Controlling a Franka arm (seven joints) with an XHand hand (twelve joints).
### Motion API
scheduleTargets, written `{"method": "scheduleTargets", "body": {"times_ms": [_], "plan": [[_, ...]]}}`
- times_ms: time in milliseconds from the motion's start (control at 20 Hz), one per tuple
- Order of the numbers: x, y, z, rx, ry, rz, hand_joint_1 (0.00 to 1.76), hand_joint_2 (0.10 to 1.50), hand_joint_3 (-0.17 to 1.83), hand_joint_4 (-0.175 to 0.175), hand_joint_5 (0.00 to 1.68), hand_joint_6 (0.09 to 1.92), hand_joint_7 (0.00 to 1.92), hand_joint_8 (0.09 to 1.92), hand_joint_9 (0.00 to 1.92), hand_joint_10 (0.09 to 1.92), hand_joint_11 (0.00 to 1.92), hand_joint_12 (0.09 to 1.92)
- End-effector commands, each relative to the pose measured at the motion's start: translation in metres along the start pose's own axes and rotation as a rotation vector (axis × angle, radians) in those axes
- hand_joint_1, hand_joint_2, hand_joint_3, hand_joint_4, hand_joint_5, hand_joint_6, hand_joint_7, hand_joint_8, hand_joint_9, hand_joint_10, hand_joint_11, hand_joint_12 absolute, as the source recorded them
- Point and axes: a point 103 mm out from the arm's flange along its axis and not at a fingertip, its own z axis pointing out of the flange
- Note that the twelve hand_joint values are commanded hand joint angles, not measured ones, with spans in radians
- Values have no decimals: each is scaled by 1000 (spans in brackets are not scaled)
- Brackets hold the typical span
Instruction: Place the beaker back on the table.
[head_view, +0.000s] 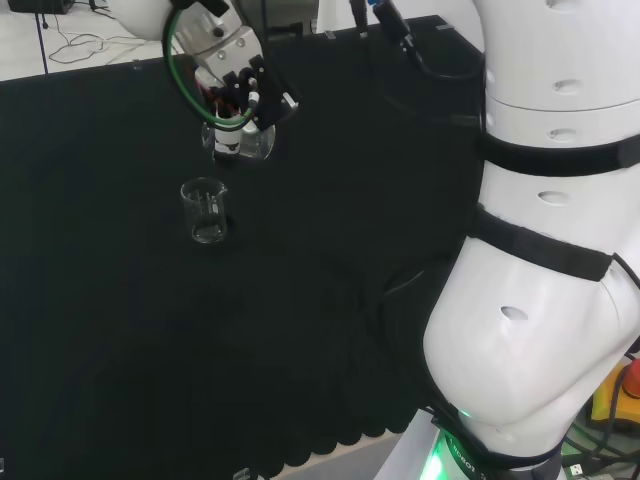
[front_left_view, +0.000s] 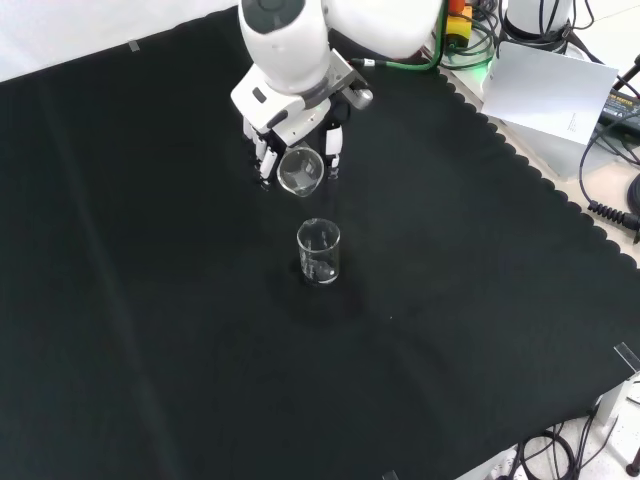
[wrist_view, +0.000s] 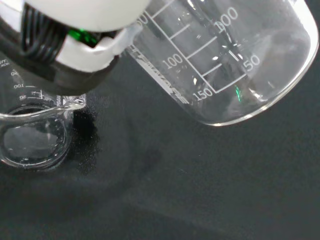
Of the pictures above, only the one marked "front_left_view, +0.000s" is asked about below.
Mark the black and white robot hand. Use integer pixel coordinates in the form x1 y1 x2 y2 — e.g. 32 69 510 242
230 64 352 192

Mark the small clear glass beaker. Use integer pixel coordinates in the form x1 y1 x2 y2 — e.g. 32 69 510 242
276 146 325 199

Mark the yellow stop button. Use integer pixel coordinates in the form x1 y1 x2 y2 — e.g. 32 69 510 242
445 0 474 45

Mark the black bench cloth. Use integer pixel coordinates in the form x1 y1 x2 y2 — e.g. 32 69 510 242
0 3 640 480

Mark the pale board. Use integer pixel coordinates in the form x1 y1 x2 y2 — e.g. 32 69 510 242
480 40 620 181

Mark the black power adapter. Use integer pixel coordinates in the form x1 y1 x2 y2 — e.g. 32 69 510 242
596 85 640 127

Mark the black tripod leg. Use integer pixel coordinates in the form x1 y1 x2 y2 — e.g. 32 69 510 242
567 19 640 101

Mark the white power strip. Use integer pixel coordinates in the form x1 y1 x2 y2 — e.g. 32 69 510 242
489 448 522 480

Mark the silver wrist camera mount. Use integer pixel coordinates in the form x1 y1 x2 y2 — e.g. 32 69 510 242
327 48 375 110

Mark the green cable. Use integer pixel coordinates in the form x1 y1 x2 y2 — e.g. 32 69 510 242
349 0 449 74

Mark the white cylindrical post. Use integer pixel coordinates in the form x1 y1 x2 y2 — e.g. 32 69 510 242
499 0 574 44

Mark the black coiled cable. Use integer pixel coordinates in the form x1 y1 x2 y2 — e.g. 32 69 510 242
578 118 640 230

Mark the black looped floor cable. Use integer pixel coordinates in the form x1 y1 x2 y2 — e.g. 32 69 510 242
513 418 601 480

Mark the white metal bracket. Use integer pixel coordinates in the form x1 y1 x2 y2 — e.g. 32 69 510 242
596 372 640 472

